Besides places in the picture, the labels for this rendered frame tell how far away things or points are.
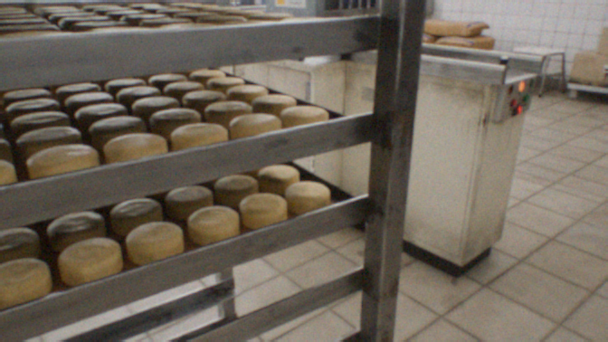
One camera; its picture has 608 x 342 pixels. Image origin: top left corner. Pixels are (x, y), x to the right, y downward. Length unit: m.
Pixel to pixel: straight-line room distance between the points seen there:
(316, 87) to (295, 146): 1.66
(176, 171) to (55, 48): 0.12
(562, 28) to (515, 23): 0.54
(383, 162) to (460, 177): 1.47
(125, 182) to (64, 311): 0.11
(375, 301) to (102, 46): 0.38
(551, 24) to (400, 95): 5.74
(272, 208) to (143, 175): 0.16
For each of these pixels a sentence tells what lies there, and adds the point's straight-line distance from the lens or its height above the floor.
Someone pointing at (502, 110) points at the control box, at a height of 0.74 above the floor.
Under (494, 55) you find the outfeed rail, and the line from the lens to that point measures 2.12.
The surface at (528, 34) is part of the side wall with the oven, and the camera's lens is 6.27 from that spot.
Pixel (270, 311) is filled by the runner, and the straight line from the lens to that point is 0.49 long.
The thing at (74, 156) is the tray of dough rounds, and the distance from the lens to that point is 0.40.
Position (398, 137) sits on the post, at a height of 1.05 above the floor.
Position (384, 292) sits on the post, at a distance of 0.54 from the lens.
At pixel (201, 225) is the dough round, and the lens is 0.46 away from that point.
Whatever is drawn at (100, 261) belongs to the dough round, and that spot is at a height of 0.97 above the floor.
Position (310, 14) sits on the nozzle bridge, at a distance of 2.05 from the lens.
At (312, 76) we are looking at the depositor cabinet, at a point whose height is 0.79.
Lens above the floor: 1.19
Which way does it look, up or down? 23 degrees down
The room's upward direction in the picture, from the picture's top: straight up
